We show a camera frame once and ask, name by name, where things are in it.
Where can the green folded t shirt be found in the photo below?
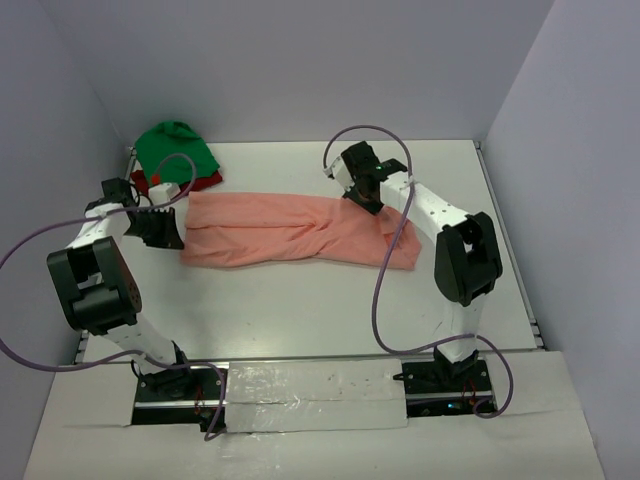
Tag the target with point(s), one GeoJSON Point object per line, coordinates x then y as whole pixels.
{"type": "Point", "coordinates": [159, 151]}

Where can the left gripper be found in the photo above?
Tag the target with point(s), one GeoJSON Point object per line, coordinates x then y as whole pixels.
{"type": "Point", "coordinates": [169, 237]}

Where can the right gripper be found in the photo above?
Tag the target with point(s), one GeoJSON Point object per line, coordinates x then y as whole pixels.
{"type": "Point", "coordinates": [375, 208]}

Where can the silver taped panel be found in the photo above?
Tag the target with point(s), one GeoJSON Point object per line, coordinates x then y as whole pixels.
{"type": "Point", "coordinates": [284, 397]}

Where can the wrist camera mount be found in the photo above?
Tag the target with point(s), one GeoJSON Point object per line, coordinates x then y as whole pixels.
{"type": "Point", "coordinates": [338, 171]}
{"type": "Point", "coordinates": [160, 192]}

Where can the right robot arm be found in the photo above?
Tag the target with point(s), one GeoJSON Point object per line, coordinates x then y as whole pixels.
{"type": "Point", "coordinates": [467, 260]}

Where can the red folded t shirt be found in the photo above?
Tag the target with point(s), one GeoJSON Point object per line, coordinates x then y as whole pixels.
{"type": "Point", "coordinates": [201, 183]}

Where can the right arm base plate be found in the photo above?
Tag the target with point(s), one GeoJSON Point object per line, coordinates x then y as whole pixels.
{"type": "Point", "coordinates": [427, 395]}

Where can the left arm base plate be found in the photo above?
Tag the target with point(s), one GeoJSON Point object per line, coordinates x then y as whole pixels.
{"type": "Point", "coordinates": [178, 397]}

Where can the pink t shirt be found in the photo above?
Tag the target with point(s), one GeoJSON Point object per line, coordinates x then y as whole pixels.
{"type": "Point", "coordinates": [231, 230]}

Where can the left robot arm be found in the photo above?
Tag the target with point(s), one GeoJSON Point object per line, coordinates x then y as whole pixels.
{"type": "Point", "coordinates": [99, 294]}

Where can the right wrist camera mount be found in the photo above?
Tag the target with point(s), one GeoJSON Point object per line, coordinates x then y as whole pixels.
{"type": "Point", "coordinates": [338, 171]}

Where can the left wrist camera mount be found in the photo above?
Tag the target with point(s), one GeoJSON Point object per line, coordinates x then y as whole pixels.
{"type": "Point", "coordinates": [160, 192]}

